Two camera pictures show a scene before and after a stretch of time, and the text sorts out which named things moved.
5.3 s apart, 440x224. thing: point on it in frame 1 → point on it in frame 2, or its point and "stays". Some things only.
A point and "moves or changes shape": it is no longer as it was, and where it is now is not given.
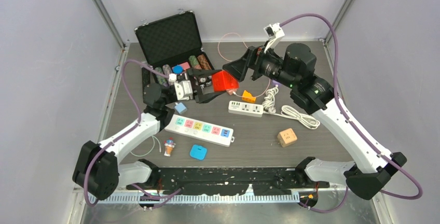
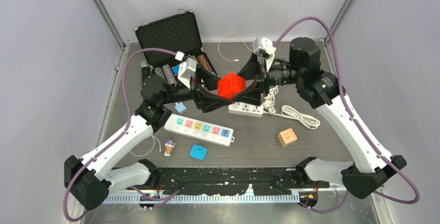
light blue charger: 180,108 stays
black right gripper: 253,58 → 252,94
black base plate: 211,181 stays
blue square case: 198,152 stays
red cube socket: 222,81 moves or changes shape
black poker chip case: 173,44 stays
